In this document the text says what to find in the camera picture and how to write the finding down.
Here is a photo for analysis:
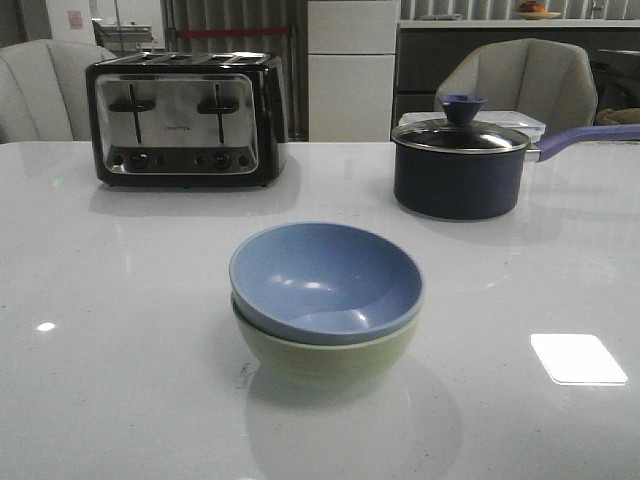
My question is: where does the light blue bowl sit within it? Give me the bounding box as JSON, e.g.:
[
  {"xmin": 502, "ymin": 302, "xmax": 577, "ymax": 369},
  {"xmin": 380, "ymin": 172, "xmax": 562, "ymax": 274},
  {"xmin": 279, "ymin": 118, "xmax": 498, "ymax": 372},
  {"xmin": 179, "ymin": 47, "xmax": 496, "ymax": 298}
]
[{"xmin": 229, "ymin": 222, "xmax": 424, "ymax": 345}]

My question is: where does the light green bowl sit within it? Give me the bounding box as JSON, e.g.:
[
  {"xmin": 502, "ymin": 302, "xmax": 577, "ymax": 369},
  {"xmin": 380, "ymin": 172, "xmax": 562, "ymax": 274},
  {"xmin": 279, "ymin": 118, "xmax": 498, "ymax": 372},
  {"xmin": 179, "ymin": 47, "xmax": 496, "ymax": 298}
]
[{"xmin": 231, "ymin": 299, "xmax": 422, "ymax": 389}]

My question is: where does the dark blue saucepan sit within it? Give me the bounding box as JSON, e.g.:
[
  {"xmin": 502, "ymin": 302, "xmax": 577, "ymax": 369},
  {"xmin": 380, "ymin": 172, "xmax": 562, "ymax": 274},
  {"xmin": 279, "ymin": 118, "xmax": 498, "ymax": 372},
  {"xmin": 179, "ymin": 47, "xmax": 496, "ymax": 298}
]
[{"xmin": 392, "ymin": 124, "xmax": 639, "ymax": 220}]

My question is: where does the glass pot lid blue knob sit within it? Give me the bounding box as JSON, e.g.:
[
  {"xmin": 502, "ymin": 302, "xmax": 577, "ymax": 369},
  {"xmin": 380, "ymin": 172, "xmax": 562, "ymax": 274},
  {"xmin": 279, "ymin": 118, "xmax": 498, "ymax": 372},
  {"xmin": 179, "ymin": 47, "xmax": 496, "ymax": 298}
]
[{"xmin": 391, "ymin": 94, "xmax": 530, "ymax": 154}]

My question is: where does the white refrigerator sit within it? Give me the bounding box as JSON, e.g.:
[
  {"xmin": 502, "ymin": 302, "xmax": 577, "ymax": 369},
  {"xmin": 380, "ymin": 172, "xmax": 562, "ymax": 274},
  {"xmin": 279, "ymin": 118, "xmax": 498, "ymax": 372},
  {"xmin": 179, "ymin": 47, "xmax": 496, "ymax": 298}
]
[{"xmin": 307, "ymin": 1, "xmax": 400, "ymax": 142}]

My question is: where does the black and silver toaster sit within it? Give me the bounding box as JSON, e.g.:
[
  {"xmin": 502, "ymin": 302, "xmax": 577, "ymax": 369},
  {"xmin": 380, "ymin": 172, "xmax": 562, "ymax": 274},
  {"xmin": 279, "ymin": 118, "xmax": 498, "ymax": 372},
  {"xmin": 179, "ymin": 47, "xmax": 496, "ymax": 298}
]
[{"xmin": 86, "ymin": 52, "xmax": 288, "ymax": 187}]

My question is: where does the dark counter cabinet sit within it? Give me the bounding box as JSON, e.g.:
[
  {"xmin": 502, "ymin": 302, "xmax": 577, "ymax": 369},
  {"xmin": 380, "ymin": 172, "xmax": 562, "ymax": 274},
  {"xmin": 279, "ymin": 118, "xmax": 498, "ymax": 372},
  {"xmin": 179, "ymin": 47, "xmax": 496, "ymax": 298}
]
[{"xmin": 393, "ymin": 19, "xmax": 639, "ymax": 121}]

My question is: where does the clear plastic container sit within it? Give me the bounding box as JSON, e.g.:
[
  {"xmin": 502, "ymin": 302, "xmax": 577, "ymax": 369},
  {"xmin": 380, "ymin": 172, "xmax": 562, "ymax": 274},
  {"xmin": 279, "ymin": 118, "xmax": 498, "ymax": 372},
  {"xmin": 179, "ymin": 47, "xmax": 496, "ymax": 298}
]
[{"xmin": 398, "ymin": 110, "xmax": 546, "ymax": 143}]

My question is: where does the beige chair right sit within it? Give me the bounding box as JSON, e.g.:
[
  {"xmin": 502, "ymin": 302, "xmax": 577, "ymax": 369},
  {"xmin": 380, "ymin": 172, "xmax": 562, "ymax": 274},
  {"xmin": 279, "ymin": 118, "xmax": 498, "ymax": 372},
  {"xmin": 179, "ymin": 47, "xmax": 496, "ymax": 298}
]
[{"xmin": 434, "ymin": 38, "xmax": 598, "ymax": 134}]

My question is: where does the beige chair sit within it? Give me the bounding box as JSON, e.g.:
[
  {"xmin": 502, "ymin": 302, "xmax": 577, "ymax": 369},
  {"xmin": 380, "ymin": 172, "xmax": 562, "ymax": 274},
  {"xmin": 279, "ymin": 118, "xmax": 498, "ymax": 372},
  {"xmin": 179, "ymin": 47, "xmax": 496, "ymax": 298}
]
[
  {"xmin": 1, "ymin": 39, "xmax": 115, "ymax": 143},
  {"xmin": 434, "ymin": 38, "xmax": 598, "ymax": 134}
]

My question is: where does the fruit plate on counter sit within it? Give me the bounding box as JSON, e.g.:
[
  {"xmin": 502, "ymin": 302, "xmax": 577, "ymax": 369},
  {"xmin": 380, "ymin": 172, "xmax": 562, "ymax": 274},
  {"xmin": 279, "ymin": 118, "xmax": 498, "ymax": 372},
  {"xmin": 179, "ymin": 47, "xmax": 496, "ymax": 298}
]
[{"xmin": 515, "ymin": 0, "xmax": 561, "ymax": 20}]

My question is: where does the beige chair left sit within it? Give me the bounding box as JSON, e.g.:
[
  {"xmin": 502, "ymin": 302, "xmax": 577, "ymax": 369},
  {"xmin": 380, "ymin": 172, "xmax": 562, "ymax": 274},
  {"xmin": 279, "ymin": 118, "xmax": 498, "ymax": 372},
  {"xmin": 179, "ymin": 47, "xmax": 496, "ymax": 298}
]
[{"xmin": 1, "ymin": 39, "xmax": 115, "ymax": 143}]

